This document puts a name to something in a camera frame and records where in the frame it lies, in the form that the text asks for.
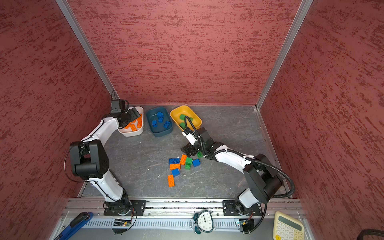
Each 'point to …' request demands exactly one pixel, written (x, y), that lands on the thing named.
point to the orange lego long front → (171, 180)
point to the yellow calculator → (287, 228)
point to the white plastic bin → (128, 132)
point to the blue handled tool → (75, 225)
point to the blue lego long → (174, 161)
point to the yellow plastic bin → (175, 113)
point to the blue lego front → (175, 172)
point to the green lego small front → (187, 166)
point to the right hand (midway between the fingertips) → (186, 146)
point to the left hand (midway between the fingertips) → (134, 118)
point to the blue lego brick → (160, 114)
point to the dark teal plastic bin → (159, 131)
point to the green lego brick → (182, 117)
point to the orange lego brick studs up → (133, 127)
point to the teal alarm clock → (205, 222)
